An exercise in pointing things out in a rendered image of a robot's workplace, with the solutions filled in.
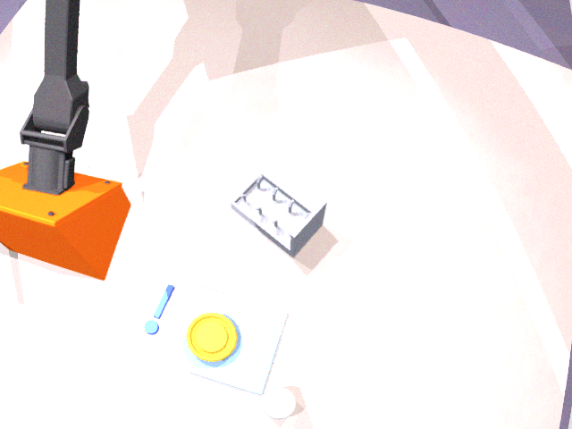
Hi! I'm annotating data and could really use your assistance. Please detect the white cylinder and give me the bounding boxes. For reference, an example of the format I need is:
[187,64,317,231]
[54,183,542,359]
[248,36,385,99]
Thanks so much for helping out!
[262,387,295,420]

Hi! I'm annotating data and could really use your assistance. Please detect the yellow round plate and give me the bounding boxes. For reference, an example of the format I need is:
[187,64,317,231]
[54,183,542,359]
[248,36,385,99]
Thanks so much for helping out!
[186,312,238,362]

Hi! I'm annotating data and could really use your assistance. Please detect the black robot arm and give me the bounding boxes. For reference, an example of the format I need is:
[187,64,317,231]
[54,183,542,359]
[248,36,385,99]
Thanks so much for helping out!
[20,0,89,196]

